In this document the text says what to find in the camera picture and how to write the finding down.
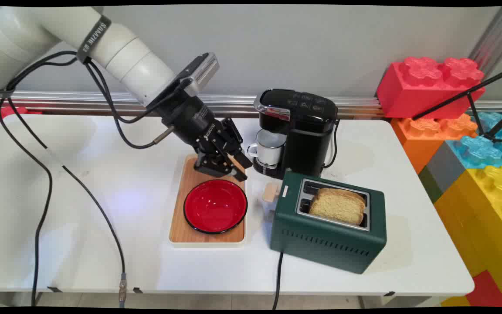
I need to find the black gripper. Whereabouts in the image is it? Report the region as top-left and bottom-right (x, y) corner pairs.
(159, 93), (254, 182)

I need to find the wooden toaster lever knob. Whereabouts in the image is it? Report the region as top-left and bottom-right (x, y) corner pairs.
(262, 182), (281, 203)

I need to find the white enamel mug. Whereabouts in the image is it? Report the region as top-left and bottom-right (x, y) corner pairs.
(247, 129), (288, 170)

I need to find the red bowl with black rim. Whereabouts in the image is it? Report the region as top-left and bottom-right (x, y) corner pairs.
(183, 179), (248, 235)

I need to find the black coffee machine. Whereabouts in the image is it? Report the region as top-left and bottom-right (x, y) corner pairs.
(253, 89), (339, 180)

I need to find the wooden serving tray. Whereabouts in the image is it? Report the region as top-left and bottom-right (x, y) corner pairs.
(168, 154), (248, 248)

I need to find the toast bread slice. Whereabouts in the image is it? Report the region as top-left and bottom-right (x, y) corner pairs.
(309, 188), (367, 226)

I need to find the green toaster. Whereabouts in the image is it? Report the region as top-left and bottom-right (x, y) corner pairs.
(270, 171), (387, 275)

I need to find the big orange toy block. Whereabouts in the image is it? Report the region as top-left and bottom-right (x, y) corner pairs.
(390, 113), (478, 175)

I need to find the big red toy block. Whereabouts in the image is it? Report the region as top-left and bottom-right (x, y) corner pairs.
(376, 56), (486, 120)

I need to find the big blue toy block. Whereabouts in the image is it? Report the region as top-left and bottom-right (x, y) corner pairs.
(446, 111), (502, 170)

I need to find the black tripod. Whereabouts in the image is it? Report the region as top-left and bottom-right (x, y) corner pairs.
(412, 65), (502, 144)

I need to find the big yellow toy block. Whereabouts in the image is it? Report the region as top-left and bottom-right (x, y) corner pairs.
(434, 165), (502, 307)

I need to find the vertical aluminium profile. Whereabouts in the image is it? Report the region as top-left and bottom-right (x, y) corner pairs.
(469, 6), (502, 80)

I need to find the flat red toy block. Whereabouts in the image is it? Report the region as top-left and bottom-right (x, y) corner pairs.
(465, 270), (502, 308)

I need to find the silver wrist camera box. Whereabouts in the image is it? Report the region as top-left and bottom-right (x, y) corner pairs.
(176, 52), (220, 98)

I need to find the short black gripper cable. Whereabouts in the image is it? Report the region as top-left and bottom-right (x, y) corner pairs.
(83, 60), (177, 150)

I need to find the black coffee machine cable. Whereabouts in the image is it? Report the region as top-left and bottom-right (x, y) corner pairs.
(323, 119), (341, 169)

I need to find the black toaster power cable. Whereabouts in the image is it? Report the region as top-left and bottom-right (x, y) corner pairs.
(272, 252), (285, 310)

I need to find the black cable with metal connector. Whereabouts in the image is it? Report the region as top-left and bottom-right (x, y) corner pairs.
(5, 97), (128, 308)

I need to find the horizontal aluminium rail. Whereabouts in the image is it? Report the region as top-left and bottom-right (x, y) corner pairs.
(0, 90), (502, 119)

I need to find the printed grey velcro strap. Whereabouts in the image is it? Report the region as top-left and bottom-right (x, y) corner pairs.
(76, 15), (112, 64)

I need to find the plain black robot cable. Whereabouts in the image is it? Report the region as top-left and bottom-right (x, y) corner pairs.
(0, 97), (54, 307)

